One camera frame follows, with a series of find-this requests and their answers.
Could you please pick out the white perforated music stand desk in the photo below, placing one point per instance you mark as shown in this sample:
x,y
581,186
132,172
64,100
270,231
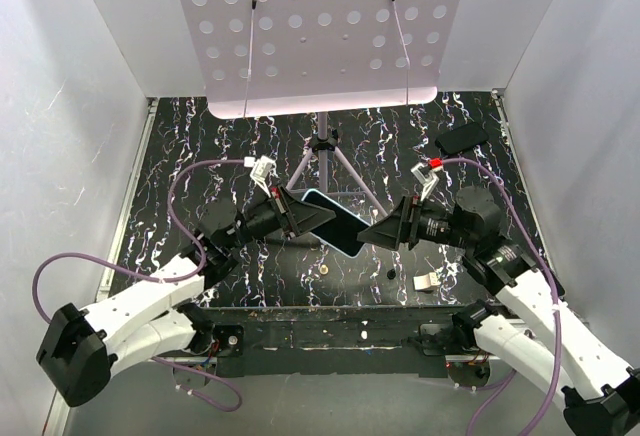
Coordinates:
x,y
277,57

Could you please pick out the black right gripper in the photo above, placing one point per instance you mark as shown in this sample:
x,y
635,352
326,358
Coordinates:
x,y
398,227

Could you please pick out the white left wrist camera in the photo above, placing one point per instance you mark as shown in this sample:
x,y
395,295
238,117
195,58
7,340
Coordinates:
x,y
260,168

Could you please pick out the light blue phone case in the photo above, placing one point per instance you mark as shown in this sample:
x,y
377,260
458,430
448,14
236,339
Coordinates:
x,y
306,195

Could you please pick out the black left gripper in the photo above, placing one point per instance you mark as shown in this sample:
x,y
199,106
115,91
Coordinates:
x,y
298,217

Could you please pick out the black metal base plate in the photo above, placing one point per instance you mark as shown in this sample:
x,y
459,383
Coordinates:
x,y
333,340

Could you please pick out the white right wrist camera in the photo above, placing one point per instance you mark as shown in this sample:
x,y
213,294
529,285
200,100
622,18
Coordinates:
x,y
427,175

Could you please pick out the aluminium frame rail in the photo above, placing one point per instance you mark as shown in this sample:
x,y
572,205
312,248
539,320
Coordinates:
x,y
58,412

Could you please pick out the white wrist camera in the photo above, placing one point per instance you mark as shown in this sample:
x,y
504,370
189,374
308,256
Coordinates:
x,y
427,175
260,168

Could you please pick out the black phone case on table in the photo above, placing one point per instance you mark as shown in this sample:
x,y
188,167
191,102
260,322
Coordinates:
x,y
461,139

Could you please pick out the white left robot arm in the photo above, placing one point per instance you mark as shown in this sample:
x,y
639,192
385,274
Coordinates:
x,y
83,349

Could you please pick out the small white beige block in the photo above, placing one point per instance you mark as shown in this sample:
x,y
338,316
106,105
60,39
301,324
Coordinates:
x,y
428,282

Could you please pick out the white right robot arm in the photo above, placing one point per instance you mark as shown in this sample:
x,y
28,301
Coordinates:
x,y
597,390

